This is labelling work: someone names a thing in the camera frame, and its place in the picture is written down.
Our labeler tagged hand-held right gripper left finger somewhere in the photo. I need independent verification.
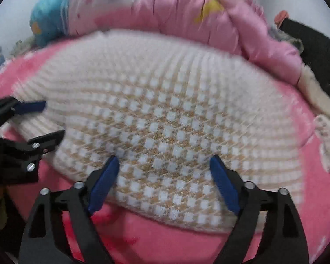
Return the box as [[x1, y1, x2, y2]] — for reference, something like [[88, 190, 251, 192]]
[[18, 155, 120, 264]]

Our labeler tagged tan white houndstooth jacket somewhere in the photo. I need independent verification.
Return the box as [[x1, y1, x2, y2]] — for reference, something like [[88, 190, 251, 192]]
[[12, 30, 315, 233]]

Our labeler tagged cream smooth garment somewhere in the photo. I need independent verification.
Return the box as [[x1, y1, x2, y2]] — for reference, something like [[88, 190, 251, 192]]
[[298, 63, 330, 121]]

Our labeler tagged plaid cloth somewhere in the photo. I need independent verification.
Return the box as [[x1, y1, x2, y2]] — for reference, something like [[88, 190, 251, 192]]
[[269, 27, 304, 51]]

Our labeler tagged dark cloth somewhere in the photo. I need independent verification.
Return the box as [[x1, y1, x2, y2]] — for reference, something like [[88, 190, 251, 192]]
[[279, 19, 330, 88]]

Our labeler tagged blue floral pillow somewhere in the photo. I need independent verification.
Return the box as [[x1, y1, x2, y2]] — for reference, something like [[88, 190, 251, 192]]
[[30, 0, 72, 47]]

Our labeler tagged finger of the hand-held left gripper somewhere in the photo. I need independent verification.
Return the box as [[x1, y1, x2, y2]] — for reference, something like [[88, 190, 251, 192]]
[[0, 130, 66, 157], [0, 96, 46, 124]]

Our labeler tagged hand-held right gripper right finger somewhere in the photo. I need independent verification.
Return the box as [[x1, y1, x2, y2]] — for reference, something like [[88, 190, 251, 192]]
[[210, 154, 310, 264]]

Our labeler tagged pink printed bed sheet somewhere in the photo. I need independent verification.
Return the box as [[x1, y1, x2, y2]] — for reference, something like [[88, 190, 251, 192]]
[[0, 41, 330, 264]]

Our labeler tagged pink floral quilt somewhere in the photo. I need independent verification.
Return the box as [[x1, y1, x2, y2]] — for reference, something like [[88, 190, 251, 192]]
[[67, 0, 304, 86]]

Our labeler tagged orange cloth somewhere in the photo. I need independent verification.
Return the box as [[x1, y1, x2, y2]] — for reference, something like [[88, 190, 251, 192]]
[[274, 10, 289, 26]]

